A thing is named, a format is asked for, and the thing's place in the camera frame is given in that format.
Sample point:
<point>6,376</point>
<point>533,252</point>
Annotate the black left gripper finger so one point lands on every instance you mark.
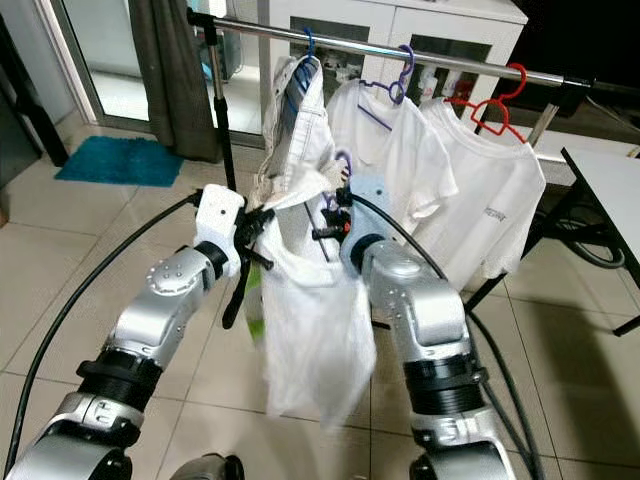
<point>260,256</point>
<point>264,214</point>

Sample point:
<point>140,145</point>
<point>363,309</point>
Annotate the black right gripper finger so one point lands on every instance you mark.
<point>325,234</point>
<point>344,194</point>

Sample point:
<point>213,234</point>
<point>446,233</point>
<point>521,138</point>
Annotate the white shirt with green print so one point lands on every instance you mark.
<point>320,330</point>

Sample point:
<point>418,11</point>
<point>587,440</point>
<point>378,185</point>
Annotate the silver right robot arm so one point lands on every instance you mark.
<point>430,320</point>

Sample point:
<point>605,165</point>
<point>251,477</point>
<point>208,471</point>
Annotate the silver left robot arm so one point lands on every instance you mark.
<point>160,310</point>

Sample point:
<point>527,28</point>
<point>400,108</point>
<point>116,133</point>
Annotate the blue plastic hanger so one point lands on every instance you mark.
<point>300,90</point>

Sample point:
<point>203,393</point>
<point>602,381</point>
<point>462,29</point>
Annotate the red plastic hanger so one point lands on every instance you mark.
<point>503,100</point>

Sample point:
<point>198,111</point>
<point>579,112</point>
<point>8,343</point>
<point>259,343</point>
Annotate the white denim shorts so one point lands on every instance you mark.
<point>305,130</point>

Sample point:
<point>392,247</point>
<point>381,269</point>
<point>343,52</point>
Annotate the white t-shirt with flag prints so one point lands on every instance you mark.
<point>410,150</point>

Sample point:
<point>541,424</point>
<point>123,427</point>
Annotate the white t-shirt small grey logo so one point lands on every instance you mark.
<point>490,190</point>

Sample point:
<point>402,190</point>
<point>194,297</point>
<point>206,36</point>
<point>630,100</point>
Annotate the teal rug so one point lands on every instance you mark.
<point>115,160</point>

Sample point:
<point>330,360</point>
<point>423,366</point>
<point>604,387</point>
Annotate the grey curtain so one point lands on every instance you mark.
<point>170,80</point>

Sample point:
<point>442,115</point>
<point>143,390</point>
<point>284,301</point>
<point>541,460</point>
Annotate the white glass door cabinet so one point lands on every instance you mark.
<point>380,15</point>

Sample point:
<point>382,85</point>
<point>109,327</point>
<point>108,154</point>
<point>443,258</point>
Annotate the white framed sliding glass door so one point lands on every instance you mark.
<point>100,60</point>

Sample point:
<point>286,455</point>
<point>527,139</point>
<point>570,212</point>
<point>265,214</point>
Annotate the white table black legs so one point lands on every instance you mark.
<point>610,190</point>

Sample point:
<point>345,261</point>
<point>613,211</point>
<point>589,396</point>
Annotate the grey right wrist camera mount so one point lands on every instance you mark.
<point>365,200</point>

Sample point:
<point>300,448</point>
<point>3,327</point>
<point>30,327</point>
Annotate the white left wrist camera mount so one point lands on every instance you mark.
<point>218,215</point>

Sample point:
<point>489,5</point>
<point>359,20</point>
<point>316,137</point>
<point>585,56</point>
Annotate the silver rail clothes rack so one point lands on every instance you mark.
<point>360,44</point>

